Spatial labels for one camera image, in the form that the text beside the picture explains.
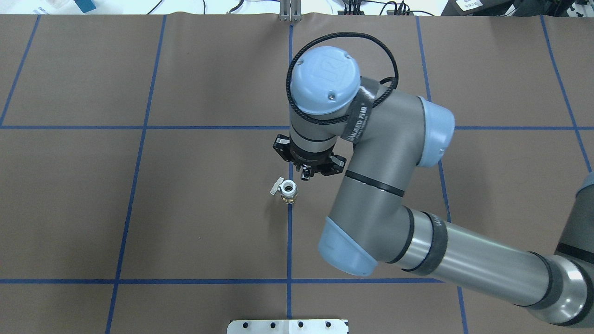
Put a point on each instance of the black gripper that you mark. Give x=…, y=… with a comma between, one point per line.
x=281, y=144

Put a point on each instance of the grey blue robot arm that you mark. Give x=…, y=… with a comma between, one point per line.
x=342, y=122

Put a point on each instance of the teal box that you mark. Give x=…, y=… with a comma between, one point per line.
x=85, y=6

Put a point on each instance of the aluminium frame post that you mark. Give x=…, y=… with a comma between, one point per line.
x=290, y=11

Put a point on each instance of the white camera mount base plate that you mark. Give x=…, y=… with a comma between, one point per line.
x=289, y=326

